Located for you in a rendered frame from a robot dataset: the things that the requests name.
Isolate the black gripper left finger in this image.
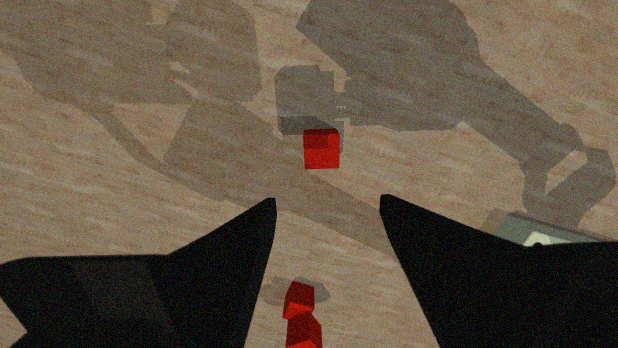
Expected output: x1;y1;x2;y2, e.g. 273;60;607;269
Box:
0;198;277;348

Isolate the red cube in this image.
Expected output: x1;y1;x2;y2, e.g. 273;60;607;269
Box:
303;128;340;169
285;312;322;348
282;281;315;319

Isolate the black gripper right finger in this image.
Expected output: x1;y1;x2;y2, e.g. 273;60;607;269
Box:
379;194;618;348

